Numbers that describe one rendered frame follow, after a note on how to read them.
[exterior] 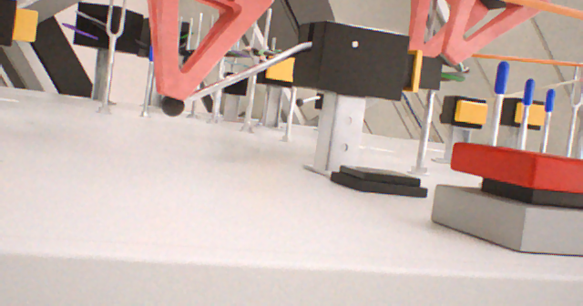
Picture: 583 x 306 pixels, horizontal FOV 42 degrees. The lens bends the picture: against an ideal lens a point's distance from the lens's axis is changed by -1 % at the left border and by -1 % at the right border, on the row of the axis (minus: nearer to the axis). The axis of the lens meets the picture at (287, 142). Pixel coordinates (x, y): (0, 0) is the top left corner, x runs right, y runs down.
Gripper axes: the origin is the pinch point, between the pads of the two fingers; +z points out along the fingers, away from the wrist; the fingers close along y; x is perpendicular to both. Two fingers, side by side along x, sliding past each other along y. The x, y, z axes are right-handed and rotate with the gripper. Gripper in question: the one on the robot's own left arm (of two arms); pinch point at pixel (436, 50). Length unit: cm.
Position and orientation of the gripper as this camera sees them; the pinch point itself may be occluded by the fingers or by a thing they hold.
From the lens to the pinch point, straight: 51.5
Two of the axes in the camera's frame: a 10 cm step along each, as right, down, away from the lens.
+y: -5.0, -0.3, 8.7
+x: -7.0, -5.8, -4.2
